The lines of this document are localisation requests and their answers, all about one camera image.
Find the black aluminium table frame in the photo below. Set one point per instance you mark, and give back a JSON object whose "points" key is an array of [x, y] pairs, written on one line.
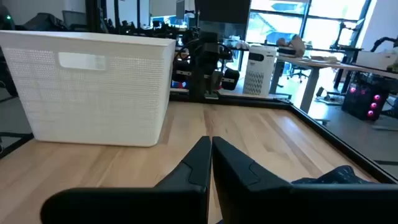
{"points": [[248, 101]]}

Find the white perforated plastic laundry basket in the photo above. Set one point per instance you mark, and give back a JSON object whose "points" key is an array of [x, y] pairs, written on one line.
{"points": [[93, 102]]}

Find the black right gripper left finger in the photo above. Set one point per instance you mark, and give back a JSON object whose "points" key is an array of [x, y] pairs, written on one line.
{"points": [[174, 202]]}

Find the black bag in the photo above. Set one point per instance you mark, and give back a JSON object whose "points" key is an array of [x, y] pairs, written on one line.
{"points": [[45, 22]]}

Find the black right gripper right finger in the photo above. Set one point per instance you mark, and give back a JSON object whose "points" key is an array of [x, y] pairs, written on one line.
{"points": [[264, 202]]}

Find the black monitor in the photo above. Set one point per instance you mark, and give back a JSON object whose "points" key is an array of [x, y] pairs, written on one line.
{"points": [[222, 15]]}

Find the navy dotted garment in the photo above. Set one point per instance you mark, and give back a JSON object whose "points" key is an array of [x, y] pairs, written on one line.
{"points": [[339, 175]]}

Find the light wooden desk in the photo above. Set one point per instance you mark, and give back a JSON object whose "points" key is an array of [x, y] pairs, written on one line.
{"points": [[311, 63]]}

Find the white box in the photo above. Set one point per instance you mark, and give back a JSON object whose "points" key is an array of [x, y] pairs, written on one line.
{"points": [[374, 59]]}

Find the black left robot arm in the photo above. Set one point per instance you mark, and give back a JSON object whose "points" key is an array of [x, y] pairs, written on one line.
{"points": [[197, 90]]}

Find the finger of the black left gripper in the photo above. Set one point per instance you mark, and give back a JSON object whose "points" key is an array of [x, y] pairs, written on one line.
{"points": [[230, 79], [179, 74]]}

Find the black computer tower pink fans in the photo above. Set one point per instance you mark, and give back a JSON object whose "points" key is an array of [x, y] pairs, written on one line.
{"points": [[363, 102]]}

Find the black background robot arm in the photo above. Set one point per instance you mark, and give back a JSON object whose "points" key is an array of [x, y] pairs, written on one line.
{"points": [[342, 34], [384, 41]]}

